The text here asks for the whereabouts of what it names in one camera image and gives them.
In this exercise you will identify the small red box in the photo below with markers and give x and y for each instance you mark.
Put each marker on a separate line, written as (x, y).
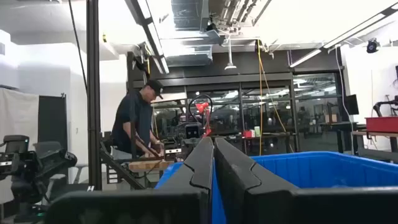
(248, 133)

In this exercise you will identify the side workbench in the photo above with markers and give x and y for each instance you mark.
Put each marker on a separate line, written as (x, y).
(376, 135)

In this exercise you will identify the long ceiling light strip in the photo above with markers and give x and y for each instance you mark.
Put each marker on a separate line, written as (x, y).
(348, 35)
(154, 34)

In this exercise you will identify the black wall-mounted camera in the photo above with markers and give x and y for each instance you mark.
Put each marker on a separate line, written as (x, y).
(372, 45)

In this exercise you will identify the red desk lamp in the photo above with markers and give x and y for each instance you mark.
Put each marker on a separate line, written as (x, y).
(202, 108)

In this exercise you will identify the black monitor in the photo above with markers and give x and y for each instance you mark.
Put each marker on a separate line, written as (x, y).
(352, 104)

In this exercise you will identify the black vertical frame post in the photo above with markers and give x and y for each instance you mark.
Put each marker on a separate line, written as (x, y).
(94, 93)

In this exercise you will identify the black partition panel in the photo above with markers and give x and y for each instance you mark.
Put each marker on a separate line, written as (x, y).
(53, 121)

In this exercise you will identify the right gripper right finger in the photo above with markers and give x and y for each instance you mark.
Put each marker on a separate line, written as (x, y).
(233, 174)

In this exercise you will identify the black background robot arm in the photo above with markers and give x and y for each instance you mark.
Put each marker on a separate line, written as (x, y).
(384, 105)

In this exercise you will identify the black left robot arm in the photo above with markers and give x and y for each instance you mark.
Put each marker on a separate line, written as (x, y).
(31, 174)

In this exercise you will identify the wooden workbench top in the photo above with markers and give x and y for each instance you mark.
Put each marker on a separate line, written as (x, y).
(149, 165)

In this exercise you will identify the metal air duct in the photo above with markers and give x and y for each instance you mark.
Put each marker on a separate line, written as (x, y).
(189, 46)

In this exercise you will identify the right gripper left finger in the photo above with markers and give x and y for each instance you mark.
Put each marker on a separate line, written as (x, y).
(199, 168)

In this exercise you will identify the white pendant lamp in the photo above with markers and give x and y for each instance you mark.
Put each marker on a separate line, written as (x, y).
(230, 63)

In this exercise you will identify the black background robot gripper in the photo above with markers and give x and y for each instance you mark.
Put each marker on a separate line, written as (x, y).
(192, 132)

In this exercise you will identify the white curtain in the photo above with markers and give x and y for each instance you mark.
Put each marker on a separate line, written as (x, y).
(18, 118)

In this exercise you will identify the red plastic bin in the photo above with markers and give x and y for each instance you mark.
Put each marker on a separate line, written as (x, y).
(382, 124)

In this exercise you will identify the blue plastic bin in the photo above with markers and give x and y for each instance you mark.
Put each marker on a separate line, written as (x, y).
(326, 171)

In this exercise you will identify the person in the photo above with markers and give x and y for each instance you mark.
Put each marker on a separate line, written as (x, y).
(133, 121)

